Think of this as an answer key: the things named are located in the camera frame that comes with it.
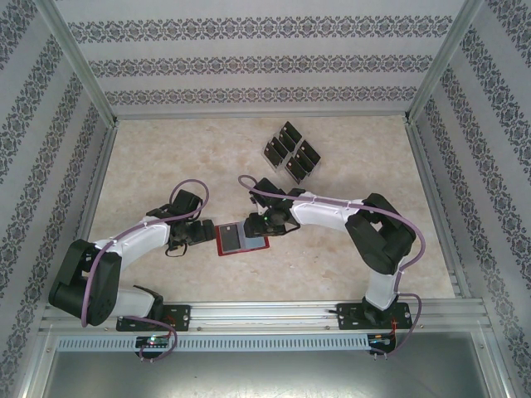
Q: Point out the red leather card holder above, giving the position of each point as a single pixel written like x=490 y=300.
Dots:
x=255 y=244

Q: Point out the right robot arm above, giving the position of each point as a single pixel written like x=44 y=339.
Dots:
x=323 y=211

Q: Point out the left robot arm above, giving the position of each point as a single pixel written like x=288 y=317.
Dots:
x=137 y=238

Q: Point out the clear acrylic card stand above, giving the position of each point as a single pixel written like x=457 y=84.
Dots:
x=309 y=179

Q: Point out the grey metal panel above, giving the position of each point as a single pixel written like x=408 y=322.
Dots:
x=265 y=377

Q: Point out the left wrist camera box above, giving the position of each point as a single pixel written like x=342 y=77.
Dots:
x=187 y=201

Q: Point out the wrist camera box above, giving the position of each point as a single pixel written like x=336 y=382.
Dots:
x=268 y=190
x=187 y=201

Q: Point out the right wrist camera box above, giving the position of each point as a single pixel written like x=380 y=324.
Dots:
x=268 y=190

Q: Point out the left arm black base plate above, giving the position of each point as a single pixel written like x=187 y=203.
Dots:
x=182 y=316

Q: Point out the aluminium mounting rail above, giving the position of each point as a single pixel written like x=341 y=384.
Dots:
x=265 y=315

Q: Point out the aluminium side frame rail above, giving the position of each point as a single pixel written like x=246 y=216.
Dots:
x=101 y=166
x=423 y=166

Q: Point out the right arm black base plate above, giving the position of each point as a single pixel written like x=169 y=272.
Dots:
x=348 y=317

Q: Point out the aluminium frame post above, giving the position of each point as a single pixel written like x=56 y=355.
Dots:
x=442 y=62
x=81 y=62

